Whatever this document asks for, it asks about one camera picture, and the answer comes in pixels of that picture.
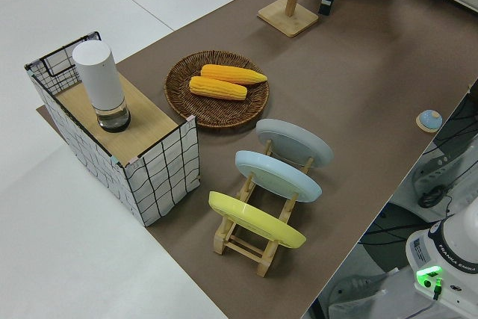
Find black floor cable bundle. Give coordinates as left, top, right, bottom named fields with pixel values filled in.
left=358, top=139, right=478, bottom=249

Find grid-patterned wire storage rack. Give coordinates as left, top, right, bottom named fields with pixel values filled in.
left=25, top=31, right=201, bottom=227

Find light blue plate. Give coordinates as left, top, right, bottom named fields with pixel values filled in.
left=235, top=150, right=323, bottom=204

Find white cylindrical dispenser bottle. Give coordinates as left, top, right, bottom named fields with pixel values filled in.
left=72, top=41, right=131, bottom=133

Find yellow plate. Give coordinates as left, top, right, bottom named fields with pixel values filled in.
left=208, top=191, right=307, bottom=249

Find blue dome bell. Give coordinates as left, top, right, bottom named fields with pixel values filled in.
left=416, top=109, right=444, bottom=134

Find yellow corn cob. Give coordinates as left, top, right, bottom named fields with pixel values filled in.
left=189, top=75, right=249, bottom=102
left=200, top=64, right=269, bottom=86

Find grey plate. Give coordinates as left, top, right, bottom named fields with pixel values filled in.
left=255, top=118, right=334, bottom=170

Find round wicker basket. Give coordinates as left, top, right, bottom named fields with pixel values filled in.
left=164, top=50, right=270, bottom=129

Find brown table mat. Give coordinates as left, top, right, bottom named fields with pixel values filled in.
left=36, top=0, right=478, bottom=319

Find wooden plate rack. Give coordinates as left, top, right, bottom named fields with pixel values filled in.
left=213, top=138, right=314, bottom=278

